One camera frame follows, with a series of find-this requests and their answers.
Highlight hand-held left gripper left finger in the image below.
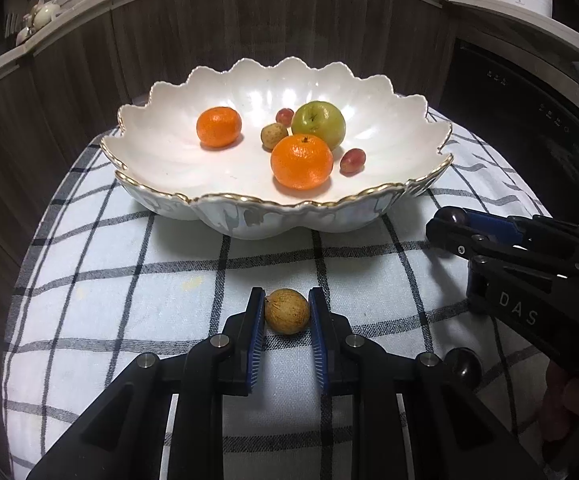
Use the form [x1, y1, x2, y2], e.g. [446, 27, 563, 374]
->
[24, 287, 266, 480]

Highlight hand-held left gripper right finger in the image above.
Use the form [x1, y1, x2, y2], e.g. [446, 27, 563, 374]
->
[308, 287, 553, 480]

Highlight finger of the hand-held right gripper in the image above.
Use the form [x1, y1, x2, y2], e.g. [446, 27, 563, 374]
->
[426, 217, 579, 279]
[467, 210, 579, 247]

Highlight dark purple plum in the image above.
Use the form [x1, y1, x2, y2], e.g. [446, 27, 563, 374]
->
[433, 207, 469, 228]

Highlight brown longan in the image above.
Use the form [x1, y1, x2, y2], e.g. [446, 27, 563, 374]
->
[264, 288, 311, 336]
[261, 123, 289, 152]

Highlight orange mandarin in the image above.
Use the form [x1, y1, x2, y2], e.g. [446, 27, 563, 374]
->
[270, 134, 334, 191]
[196, 106, 243, 148]

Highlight white scalloped ceramic bowl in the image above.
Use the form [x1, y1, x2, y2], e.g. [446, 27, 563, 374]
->
[100, 57, 454, 241]

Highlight person's right hand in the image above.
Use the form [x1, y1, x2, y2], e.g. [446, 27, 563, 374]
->
[539, 362, 579, 443]

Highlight blueberry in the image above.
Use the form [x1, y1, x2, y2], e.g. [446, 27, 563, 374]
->
[444, 347, 483, 389]

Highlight black dishwasher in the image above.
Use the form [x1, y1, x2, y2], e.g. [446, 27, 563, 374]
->
[439, 42, 579, 217]

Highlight white black checked cloth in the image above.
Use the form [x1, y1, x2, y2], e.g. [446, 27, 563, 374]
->
[2, 105, 565, 480]

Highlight green apple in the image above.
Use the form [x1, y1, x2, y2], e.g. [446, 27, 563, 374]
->
[291, 101, 347, 150]

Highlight white teapot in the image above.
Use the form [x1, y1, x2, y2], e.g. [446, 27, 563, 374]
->
[28, 0, 63, 29]

